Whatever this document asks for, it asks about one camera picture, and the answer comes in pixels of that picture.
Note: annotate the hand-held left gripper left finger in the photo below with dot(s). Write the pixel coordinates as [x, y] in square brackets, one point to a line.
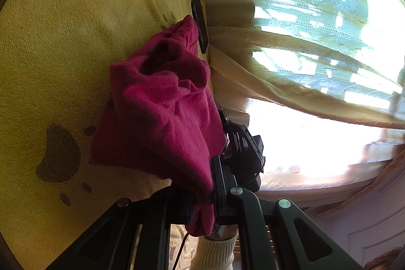
[180, 210]

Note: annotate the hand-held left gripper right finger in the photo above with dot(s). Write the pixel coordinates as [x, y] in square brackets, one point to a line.
[221, 194]

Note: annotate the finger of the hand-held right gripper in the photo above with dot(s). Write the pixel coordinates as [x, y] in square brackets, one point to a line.
[224, 121]

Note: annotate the red sweater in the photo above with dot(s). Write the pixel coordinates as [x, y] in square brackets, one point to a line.
[158, 115]

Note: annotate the beige lace curtain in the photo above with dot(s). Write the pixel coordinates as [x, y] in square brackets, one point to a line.
[300, 187]
[300, 20]

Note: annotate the black smartphone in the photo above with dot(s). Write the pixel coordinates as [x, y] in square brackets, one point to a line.
[200, 23]

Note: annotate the yellow paw print blanket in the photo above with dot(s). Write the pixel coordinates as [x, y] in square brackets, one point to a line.
[63, 67]

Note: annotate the person's head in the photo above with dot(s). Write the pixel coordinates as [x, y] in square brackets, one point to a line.
[384, 262]

